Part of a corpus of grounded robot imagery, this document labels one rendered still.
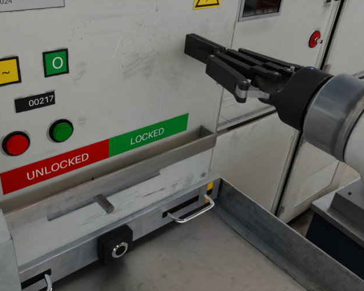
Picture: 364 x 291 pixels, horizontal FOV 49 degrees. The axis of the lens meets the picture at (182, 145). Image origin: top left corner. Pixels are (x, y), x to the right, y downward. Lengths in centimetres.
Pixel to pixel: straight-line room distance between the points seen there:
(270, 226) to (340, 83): 42
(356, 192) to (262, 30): 51
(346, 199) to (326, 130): 68
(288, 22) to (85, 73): 85
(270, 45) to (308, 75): 77
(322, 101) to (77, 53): 29
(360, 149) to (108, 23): 33
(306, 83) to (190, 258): 43
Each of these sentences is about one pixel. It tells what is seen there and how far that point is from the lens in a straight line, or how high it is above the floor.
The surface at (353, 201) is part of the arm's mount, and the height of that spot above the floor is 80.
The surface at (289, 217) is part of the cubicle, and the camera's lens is 210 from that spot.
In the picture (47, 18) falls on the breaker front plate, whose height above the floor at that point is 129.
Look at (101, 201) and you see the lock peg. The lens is 62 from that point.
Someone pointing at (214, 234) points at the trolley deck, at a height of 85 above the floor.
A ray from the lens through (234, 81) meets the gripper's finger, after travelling 50.
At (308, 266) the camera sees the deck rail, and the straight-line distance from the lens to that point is 81.
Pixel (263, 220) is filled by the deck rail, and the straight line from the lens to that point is 83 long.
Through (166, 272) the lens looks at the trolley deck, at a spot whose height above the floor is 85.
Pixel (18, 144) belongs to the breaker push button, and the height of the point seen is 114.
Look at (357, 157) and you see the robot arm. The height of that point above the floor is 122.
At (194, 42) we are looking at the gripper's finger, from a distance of 61.
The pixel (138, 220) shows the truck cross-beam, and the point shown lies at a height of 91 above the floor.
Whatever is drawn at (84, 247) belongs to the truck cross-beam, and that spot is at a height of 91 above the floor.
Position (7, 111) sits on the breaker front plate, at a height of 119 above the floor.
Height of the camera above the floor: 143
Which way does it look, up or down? 33 degrees down
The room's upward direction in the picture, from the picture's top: 7 degrees clockwise
